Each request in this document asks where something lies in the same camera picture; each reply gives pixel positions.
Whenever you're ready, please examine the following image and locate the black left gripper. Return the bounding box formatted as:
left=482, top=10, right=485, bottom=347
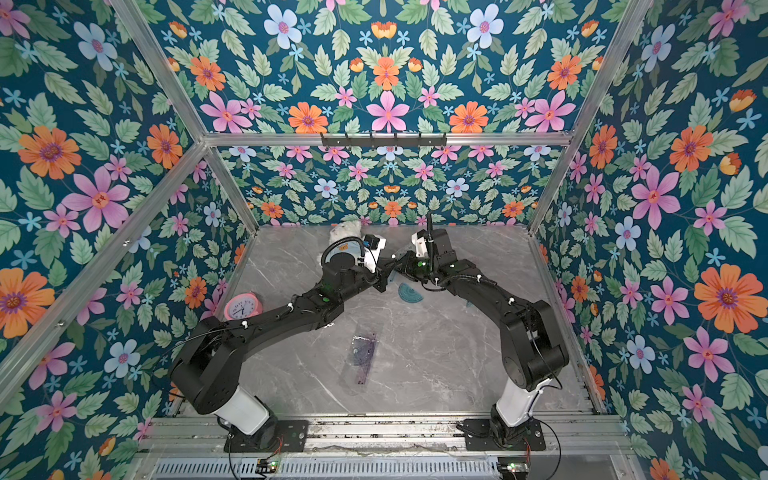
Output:
left=334, top=257, right=398, bottom=306

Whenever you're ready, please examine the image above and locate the teal protractor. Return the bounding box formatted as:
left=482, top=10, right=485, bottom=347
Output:
left=398, top=283, right=424, bottom=304

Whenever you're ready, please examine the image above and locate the clear ruler set bag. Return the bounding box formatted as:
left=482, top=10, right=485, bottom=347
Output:
left=340, top=333, right=378, bottom=395

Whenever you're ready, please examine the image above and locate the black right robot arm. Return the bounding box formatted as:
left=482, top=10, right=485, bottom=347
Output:
left=397, top=214, right=569, bottom=436

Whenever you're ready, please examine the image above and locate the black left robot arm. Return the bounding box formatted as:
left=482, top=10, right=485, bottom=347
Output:
left=169, top=234, right=396, bottom=436

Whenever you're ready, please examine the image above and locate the white teddy bear blue shirt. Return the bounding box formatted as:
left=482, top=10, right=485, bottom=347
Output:
left=318, top=220, right=366, bottom=265

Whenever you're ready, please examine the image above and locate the pink alarm clock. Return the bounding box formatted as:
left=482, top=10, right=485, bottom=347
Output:
left=224, top=292, right=263, bottom=321

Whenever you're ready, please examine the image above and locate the white vent grille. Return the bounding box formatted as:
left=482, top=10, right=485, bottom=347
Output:
left=152, top=457, right=501, bottom=479

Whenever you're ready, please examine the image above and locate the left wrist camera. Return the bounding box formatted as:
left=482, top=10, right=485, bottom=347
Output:
left=362, top=234, right=386, bottom=273

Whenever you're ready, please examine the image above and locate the black hook rail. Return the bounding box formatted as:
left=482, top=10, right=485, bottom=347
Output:
left=320, top=133, right=448, bottom=148

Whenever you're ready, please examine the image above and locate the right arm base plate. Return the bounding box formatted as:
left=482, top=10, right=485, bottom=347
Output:
left=456, top=418, right=546, bottom=452

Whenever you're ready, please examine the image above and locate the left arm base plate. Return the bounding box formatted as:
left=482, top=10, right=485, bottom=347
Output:
left=224, top=419, right=310, bottom=454

